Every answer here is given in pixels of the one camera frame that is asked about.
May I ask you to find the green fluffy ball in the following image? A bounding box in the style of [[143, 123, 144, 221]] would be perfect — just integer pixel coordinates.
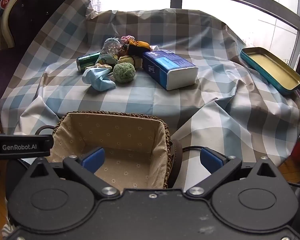
[[112, 62, 136, 83]]

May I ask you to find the blue tissue pack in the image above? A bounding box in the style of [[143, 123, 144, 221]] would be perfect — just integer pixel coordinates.
[[142, 45, 199, 91]]

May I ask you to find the orange and black scrunchie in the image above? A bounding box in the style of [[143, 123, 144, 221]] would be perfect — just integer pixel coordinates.
[[121, 39, 150, 57]]

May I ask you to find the wicker basket with fabric lining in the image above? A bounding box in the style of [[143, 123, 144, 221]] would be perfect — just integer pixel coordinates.
[[35, 111, 183, 189]]

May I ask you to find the green drink can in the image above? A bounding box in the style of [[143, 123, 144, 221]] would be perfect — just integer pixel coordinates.
[[76, 52, 102, 72]]

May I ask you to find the teal tin box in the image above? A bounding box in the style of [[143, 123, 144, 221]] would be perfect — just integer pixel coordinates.
[[240, 47, 300, 95]]

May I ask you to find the dark tufted chair cream frame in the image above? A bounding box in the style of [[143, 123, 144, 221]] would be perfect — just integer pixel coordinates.
[[0, 0, 83, 130]]

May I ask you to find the cream lace bow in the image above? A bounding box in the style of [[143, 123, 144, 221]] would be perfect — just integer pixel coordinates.
[[92, 62, 113, 70]]

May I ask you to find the dried flower sachet bag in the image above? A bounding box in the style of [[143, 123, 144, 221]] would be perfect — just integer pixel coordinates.
[[96, 37, 120, 68]]

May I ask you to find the blue face mask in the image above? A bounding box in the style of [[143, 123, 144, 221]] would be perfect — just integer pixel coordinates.
[[82, 66, 117, 92]]

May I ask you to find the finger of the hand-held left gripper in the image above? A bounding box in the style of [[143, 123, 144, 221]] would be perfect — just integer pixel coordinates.
[[0, 134, 53, 160]]

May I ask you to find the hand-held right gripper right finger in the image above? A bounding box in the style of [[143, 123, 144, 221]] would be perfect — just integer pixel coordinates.
[[186, 147, 280, 200]]

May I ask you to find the blue beige checked tablecloth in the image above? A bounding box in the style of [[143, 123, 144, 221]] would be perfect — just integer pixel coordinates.
[[0, 0, 300, 188]]

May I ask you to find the yellow fluffy cloth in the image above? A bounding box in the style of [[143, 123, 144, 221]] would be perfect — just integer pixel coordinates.
[[117, 55, 143, 68]]

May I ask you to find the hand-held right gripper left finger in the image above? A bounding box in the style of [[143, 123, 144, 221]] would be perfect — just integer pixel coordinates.
[[26, 147, 120, 200]]

